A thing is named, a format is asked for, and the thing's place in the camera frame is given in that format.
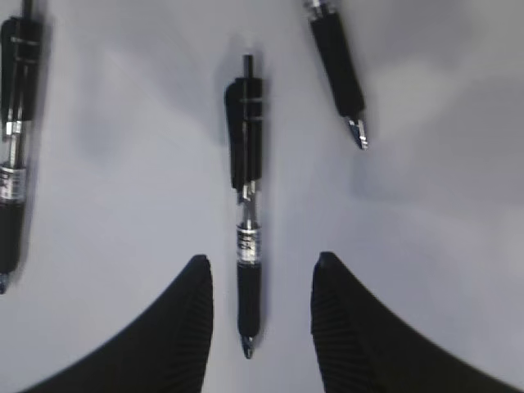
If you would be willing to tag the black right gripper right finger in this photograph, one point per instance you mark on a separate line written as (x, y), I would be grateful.
(362, 346)

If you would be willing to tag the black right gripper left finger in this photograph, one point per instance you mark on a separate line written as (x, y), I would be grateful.
(165, 349)

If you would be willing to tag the black pen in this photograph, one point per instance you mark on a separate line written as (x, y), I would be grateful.
(331, 41)
(21, 43)
(243, 101)

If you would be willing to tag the black pen on ruler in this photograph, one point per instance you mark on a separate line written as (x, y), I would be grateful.
(21, 43)

